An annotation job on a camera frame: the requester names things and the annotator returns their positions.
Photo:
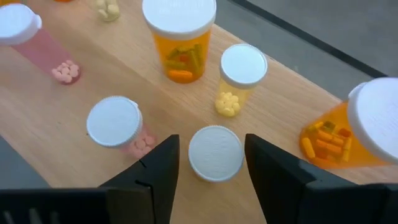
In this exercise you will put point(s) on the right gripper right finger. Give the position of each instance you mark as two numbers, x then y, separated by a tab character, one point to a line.
311	202

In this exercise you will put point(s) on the small orange pill bottle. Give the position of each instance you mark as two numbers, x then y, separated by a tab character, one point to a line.
215	153

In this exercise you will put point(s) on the wooden shelf with black legs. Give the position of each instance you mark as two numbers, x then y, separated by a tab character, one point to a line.
124	62

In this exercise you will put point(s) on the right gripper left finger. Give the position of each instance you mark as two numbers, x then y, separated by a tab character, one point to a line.
109	205

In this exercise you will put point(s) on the small pink pill bottle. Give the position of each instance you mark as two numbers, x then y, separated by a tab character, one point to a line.
18	25
114	121

